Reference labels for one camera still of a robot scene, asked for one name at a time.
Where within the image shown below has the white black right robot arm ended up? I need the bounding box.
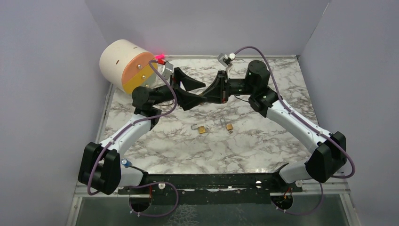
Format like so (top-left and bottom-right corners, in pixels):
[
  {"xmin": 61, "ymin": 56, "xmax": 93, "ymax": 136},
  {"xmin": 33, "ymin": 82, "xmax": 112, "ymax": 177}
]
[{"xmin": 202, "ymin": 60, "xmax": 347, "ymax": 192}]

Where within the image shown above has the round cream drawer box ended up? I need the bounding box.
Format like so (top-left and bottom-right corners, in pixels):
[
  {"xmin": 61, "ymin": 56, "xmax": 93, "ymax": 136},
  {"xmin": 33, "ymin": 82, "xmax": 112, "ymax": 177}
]
[{"xmin": 99, "ymin": 40, "xmax": 156, "ymax": 95}]

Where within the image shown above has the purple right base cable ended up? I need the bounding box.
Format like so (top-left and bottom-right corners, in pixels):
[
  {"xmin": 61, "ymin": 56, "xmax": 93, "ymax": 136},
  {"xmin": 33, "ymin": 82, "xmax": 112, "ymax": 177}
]
[{"xmin": 270, "ymin": 182, "xmax": 325, "ymax": 216}]

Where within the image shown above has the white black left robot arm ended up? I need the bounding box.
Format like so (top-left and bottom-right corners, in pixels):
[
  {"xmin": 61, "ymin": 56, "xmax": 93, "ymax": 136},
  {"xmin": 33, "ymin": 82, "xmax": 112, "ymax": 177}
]
[{"xmin": 78, "ymin": 67, "xmax": 206, "ymax": 195}]

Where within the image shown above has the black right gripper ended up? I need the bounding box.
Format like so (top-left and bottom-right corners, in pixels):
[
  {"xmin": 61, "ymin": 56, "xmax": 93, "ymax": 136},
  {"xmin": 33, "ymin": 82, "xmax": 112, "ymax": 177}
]
[{"xmin": 201, "ymin": 71, "xmax": 255, "ymax": 105}]

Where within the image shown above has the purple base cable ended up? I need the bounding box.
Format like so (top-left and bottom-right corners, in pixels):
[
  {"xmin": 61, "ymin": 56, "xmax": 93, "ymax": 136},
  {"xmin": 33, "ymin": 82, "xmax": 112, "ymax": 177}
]
[
  {"xmin": 270, "ymin": 182, "xmax": 325, "ymax": 216},
  {"xmin": 129, "ymin": 182, "xmax": 181, "ymax": 218}
]

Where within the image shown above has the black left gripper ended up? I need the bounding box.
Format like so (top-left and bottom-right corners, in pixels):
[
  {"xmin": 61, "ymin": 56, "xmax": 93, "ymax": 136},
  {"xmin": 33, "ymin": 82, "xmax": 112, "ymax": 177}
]
[{"xmin": 152, "ymin": 67, "xmax": 207, "ymax": 110}]

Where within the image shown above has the open brass padlock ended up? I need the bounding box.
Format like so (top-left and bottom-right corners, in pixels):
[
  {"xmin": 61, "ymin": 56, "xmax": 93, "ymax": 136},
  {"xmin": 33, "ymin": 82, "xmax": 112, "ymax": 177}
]
[{"xmin": 191, "ymin": 124, "xmax": 206, "ymax": 134}]

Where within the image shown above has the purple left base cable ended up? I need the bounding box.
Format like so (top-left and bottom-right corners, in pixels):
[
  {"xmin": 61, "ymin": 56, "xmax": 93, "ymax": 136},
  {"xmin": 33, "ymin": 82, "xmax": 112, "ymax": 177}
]
[{"xmin": 129, "ymin": 182, "xmax": 181, "ymax": 218}]

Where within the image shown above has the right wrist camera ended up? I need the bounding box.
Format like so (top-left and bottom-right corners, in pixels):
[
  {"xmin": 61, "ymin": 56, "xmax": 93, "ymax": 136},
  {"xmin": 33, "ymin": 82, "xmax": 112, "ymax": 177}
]
[{"xmin": 217, "ymin": 53, "xmax": 236, "ymax": 70}]

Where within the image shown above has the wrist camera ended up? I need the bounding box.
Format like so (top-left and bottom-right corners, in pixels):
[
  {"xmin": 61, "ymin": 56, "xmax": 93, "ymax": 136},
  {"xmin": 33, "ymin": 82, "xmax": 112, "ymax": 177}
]
[
  {"xmin": 217, "ymin": 53, "xmax": 236, "ymax": 70},
  {"xmin": 156, "ymin": 59, "xmax": 174, "ymax": 83}
]

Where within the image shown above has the pink marker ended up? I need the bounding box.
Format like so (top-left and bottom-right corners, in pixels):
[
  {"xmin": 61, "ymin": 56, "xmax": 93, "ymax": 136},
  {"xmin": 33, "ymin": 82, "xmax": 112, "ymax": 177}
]
[{"xmin": 155, "ymin": 54, "xmax": 165, "ymax": 60}]

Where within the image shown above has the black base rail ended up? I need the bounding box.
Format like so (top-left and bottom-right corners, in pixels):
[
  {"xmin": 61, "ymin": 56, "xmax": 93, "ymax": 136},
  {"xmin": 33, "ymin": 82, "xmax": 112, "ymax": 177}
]
[{"xmin": 114, "ymin": 173, "xmax": 302, "ymax": 208}]

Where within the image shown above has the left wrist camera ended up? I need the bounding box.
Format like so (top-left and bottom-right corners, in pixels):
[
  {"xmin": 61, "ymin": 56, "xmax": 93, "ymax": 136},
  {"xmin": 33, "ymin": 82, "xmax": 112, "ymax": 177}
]
[{"xmin": 156, "ymin": 59, "xmax": 174, "ymax": 83}]

